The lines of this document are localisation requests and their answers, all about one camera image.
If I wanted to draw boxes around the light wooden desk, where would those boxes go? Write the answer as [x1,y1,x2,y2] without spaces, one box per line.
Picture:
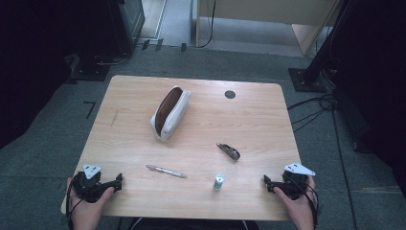
[194,0,341,57]

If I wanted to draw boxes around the silver pen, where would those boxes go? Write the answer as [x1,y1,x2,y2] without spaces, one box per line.
[146,164,189,179]

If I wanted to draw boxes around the right hand-held gripper cable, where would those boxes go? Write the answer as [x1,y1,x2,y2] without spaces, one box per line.
[303,183,321,230]

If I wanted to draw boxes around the small silver cylinder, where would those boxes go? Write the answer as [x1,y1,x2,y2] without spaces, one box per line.
[213,172,226,192]

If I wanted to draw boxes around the white pencil case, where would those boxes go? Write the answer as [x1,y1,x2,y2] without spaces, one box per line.
[149,85,192,143]

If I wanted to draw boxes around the black angled floor tape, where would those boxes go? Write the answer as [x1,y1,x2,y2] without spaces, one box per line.
[83,101,97,120]

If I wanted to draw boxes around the person's right hand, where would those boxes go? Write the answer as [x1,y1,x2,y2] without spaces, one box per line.
[272,175,317,225]

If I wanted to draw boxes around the dark metal clip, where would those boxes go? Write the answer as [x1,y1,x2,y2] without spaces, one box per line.
[215,142,241,161]

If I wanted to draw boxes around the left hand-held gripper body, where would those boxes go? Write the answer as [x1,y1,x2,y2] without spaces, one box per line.
[72,164,111,204]

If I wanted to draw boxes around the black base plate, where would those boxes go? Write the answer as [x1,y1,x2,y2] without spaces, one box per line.
[70,62,111,82]

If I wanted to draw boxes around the black stand with base plate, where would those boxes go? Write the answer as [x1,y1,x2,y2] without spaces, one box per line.
[288,0,352,94]

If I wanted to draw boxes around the hand-held gripper cable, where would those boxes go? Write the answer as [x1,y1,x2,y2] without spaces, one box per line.
[64,173,84,230]
[303,183,321,230]

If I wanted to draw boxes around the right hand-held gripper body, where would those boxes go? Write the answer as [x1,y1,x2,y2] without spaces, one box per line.
[274,162,316,200]

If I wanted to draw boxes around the left hand-held gripper cable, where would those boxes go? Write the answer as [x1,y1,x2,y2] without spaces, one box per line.
[64,173,84,230]

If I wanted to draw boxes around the black floor cables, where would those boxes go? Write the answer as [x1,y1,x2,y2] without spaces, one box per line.
[286,94,359,230]

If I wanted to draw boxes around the person's left hand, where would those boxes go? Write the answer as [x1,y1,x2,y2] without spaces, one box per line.
[65,176,116,226]

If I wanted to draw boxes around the black hanging cable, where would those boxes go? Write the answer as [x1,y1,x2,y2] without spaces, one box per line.
[195,0,216,49]

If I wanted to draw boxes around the person's dark clothing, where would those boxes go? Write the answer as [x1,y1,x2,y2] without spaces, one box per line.
[128,218,259,230]

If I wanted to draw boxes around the black cabinet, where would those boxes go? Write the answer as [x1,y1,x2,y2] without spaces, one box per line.
[76,0,147,65]

